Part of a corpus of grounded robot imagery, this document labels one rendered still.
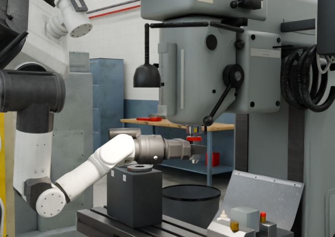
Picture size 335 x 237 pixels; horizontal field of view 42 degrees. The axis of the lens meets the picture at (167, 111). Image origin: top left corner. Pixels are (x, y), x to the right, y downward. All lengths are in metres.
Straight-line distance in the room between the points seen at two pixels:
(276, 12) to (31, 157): 0.89
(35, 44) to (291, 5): 0.86
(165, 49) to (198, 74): 0.12
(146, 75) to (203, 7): 0.26
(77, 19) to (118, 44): 8.07
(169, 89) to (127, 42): 7.75
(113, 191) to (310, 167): 0.70
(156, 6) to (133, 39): 7.51
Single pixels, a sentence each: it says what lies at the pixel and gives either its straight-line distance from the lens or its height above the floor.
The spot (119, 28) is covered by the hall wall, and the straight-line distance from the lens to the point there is 9.25.
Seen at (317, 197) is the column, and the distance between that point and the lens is 1.60.
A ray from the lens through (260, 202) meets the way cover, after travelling 1.64.
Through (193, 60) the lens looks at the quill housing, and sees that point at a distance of 1.25.
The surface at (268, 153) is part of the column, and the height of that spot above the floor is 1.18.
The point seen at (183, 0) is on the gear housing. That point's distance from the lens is 1.23.
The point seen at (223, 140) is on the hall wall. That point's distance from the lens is 6.98.
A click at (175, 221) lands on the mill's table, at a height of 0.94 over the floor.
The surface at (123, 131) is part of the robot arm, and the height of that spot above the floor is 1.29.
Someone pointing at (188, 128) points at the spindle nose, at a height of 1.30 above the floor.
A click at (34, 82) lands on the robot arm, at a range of 1.09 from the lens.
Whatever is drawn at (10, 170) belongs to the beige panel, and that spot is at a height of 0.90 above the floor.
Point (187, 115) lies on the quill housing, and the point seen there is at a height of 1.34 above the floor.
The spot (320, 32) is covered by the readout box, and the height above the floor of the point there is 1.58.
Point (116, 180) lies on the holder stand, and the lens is 1.62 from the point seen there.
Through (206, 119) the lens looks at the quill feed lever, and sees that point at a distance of 1.21.
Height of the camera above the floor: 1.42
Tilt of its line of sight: 3 degrees down
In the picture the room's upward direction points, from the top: straight up
